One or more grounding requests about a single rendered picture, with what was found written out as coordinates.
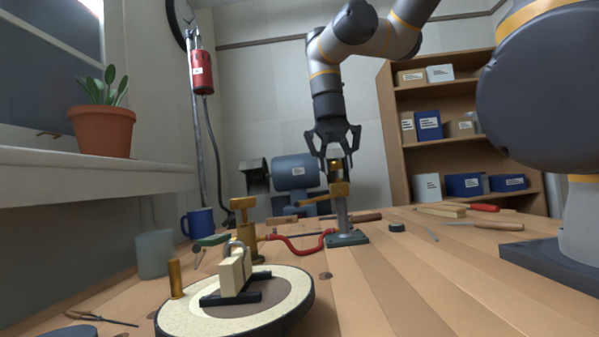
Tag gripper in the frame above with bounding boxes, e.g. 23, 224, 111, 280
304, 90, 363, 184

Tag brass gas cock handle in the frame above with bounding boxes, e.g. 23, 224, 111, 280
228, 196, 258, 212

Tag brass turntable peg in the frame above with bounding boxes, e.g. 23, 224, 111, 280
168, 258, 185, 301

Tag blue-grey bench grinder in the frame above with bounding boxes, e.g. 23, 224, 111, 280
238, 147, 352, 220

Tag wooden bench peg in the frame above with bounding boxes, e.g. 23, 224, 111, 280
265, 214, 300, 228

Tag brass gas cock body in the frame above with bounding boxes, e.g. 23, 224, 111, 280
236, 208, 268, 266

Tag cream-topped black turntable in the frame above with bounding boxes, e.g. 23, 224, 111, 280
154, 263, 316, 337

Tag brass torch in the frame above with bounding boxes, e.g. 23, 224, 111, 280
293, 170, 351, 209

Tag tall tan cardboard box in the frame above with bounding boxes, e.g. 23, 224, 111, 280
398, 110, 418, 145

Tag black thin rod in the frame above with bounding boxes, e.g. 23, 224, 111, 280
285, 229, 329, 240

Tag tall blue box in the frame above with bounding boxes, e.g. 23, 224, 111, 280
413, 109, 444, 143

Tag grey torch stand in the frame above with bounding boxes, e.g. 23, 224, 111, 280
323, 196, 370, 250

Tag white box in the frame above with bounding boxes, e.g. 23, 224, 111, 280
411, 173, 444, 204

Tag wooden shelf unit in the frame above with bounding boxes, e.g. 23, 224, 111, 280
374, 45, 549, 218

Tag dark flexible shaft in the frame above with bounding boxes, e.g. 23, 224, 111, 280
201, 94, 236, 229

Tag pale blue box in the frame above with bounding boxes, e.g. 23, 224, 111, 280
425, 62, 457, 85

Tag pale wooden block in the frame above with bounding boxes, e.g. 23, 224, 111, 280
414, 203, 468, 220

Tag grey motor stand pole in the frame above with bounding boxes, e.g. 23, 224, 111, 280
184, 27, 210, 208

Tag flat blue box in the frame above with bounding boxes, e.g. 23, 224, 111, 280
488, 173, 529, 194
444, 172, 484, 199

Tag grey metal can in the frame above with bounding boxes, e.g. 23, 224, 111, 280
463, 110, 479, 136

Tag red hanging motor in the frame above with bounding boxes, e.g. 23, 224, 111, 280
189, 48, 216, 97

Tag green flat block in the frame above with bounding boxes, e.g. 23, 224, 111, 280
196, 232, 233, 248

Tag blue mug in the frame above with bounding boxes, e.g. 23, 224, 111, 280
180, 207, 217, 241

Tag cream slotted block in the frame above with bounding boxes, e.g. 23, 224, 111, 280
217, 246, 254, 299

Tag grey round-headed tool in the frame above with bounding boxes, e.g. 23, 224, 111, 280
191, 241, 207, 271

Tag grey-green beaker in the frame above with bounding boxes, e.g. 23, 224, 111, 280
134, 228, 180, 282

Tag terracotta potted plant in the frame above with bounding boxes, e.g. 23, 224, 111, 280
66, 64, 138, 160

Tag grey window sill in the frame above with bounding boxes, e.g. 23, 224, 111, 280
0, 122, 198, 210

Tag window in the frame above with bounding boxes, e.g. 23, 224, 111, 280
0, 0, 105, 138

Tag dark grey rounded object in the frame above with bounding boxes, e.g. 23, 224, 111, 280
36, 323, 100, 337

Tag brown-handled tool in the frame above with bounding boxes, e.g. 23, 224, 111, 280
318, 212, 384, 225

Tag red gas hose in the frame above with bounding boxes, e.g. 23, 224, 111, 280
263, 227, 339, 258

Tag red-handled screwdriver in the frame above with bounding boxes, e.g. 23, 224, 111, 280
441, 202, 501, 214

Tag wooden-handled file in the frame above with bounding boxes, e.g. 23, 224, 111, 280
439, 219, 525, 232

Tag wall clock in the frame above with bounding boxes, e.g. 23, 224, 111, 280
164, 0, 198, 53

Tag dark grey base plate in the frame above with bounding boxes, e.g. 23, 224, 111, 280
498, 236, 599, 301

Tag brown-handled pliers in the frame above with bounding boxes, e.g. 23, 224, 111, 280
62, 309, 141, 330

